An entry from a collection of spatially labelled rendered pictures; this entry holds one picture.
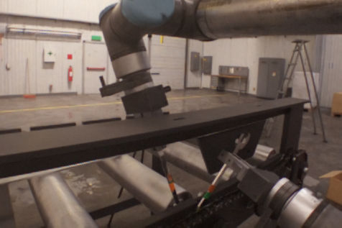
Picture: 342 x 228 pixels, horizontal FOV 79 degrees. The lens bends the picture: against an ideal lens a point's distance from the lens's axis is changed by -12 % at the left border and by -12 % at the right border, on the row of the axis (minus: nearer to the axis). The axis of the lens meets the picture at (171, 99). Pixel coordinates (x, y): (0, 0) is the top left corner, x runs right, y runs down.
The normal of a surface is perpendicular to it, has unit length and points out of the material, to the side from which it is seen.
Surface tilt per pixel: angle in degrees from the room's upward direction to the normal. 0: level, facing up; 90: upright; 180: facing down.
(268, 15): 117
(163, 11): 77
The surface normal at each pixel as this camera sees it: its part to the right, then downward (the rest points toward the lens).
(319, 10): -0.77, 0.52
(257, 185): -0.68, -0.32
